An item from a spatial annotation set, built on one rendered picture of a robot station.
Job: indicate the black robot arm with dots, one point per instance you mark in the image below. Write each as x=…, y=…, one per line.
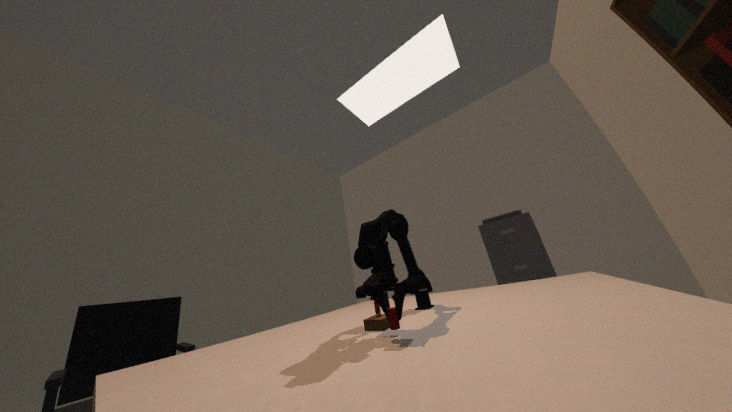
x=373, y=250

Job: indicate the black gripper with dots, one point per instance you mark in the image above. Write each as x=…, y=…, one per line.
x=408, y=286

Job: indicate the brown wooden block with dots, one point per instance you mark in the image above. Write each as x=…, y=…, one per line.
x=376, y=324

